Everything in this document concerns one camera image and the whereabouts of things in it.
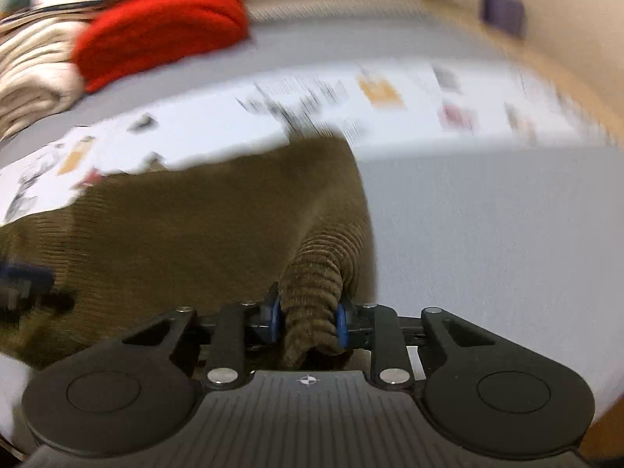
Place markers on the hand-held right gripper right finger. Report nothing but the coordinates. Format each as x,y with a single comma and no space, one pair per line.
341,324

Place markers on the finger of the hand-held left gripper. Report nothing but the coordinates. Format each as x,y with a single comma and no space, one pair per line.
24,275

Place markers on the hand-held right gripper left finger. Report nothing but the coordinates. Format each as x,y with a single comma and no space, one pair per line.
274,317

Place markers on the beige fluffy blanket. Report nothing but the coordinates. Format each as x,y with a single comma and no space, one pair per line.
29,83

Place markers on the dark striped folded cloth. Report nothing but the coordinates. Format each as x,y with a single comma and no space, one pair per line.
48,12

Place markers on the red folded blanket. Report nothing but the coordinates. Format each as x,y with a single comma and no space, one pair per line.
161,29

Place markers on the purple rolled mat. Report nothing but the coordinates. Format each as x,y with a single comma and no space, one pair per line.
502,9

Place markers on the wooden bed frame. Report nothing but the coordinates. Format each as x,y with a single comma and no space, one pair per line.
536,63

